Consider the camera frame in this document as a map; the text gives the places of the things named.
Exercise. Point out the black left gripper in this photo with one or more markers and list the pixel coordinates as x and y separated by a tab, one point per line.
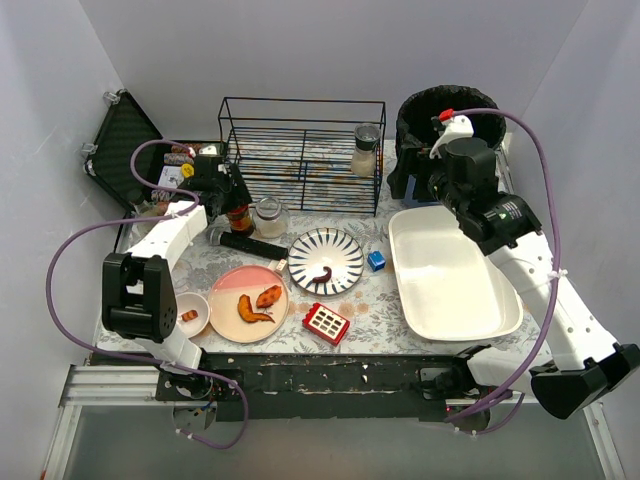
232	185

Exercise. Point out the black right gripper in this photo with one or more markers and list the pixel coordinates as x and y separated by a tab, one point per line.
413	163

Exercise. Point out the red lid chili sauce jar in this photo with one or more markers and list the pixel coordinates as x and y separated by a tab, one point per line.
240	221

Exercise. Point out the round glass jar with powder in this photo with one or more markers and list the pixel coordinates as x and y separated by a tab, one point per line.
271	218

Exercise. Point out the glass salt grinder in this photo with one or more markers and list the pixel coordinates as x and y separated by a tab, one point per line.
367	138

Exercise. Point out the dark sauce glass bottle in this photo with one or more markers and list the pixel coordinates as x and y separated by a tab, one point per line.
144	209

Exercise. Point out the clear plastic cup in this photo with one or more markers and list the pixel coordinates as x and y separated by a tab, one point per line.
180	275

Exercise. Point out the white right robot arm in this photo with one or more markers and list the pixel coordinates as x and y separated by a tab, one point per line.
574	360

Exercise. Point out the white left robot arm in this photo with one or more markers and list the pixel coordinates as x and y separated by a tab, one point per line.
138	298

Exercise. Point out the blue bin with black bag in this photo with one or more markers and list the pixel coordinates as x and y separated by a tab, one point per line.
414	125

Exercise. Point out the black rhinestone microphone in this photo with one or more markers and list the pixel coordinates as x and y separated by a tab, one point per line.
221	237

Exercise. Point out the yellow dealer chip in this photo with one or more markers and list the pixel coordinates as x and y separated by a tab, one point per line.
187	170

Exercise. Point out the red tan poker chip stack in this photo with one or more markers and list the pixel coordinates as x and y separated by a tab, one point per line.
193	145

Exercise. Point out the purple poker chip stack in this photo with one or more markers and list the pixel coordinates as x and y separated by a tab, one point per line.
176	159

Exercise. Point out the white toy brick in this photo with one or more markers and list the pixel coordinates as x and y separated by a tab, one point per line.
278	265

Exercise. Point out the pink white plate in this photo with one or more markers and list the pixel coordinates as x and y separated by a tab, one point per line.
223	298

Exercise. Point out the blue striped white plate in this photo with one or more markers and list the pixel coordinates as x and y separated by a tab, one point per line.
320	247

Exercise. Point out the blue toy brick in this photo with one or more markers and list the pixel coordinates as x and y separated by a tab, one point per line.
376	260

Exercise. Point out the red orange food piece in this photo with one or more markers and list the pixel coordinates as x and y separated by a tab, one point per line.
269	297

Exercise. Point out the orange food slice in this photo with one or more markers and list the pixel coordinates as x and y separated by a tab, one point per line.
247	314

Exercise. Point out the small white bowl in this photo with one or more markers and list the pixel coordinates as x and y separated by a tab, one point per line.
192	301

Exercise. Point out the dark red chili pepper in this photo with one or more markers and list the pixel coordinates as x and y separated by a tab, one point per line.
325	277

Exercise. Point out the small sausage piece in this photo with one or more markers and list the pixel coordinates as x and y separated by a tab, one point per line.
189	315

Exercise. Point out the white rectangular basin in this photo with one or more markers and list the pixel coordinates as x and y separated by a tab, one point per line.
448	289

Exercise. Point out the black poker chip case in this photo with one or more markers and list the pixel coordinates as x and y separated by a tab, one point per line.
126	158

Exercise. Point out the red toy window block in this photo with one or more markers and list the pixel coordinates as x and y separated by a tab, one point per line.
326	324

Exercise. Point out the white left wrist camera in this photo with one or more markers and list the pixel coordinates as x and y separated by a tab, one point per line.
209	150

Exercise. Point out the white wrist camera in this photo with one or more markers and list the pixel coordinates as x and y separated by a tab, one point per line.
450	126
209	150

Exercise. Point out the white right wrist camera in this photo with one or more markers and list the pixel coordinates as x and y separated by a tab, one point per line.
450	126

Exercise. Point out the black wire rack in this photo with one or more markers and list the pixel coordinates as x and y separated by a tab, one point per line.
300	150

